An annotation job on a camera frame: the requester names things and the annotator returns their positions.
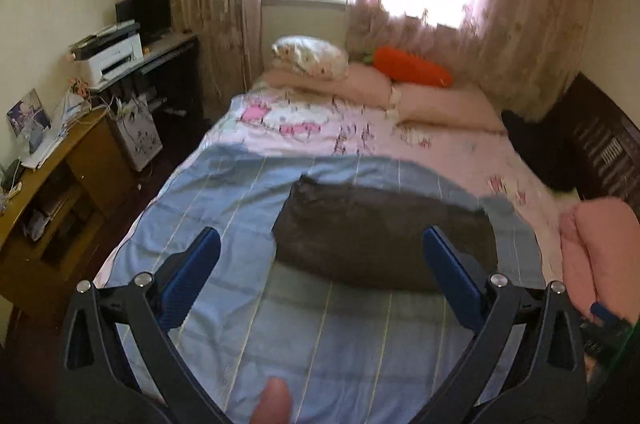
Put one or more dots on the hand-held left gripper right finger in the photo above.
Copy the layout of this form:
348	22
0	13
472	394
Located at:
450	274

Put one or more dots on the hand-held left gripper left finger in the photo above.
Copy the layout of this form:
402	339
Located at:
192	269

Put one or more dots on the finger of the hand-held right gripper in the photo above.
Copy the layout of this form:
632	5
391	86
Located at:
605	311

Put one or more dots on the dark brown hooded puffer jacket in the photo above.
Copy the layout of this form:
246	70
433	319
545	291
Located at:
380	239

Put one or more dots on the person's left hand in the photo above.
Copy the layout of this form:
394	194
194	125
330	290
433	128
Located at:
272	404

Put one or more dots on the folded pink blanket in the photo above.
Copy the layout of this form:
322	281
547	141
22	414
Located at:
605	249

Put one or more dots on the cartoon printed bed sheet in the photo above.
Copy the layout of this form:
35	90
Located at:
240	214

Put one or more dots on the wooden desk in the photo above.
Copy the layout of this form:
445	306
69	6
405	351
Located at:
95	169

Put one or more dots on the white floral computer case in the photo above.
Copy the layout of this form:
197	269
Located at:
137	136

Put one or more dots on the black cloth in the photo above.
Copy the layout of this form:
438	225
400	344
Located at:
535	144

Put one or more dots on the pink pillow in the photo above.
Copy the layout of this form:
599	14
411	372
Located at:
450	109
350	89

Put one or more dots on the dark wooden headboard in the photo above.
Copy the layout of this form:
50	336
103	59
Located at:
600	144

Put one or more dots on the small white cloth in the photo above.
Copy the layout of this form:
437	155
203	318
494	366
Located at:
395	104

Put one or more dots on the pile of papers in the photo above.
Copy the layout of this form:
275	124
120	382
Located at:
55	139

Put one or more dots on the black computer desk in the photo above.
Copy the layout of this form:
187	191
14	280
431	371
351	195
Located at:
175	74

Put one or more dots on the orange carrot plush toy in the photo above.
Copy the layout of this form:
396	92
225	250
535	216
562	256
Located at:
410	66

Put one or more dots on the small pink ornament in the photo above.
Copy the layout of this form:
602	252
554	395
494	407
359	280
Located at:
79	86

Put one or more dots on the white printer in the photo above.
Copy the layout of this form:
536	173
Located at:
110	56

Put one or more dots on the white floral pillow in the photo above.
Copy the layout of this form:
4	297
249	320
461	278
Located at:
310	54

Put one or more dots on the black monitor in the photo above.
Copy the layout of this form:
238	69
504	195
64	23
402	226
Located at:
142	14

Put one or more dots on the pink floral lace curtain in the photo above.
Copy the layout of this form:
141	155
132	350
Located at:
525	14

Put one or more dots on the photo frame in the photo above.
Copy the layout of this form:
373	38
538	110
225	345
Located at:
27	114

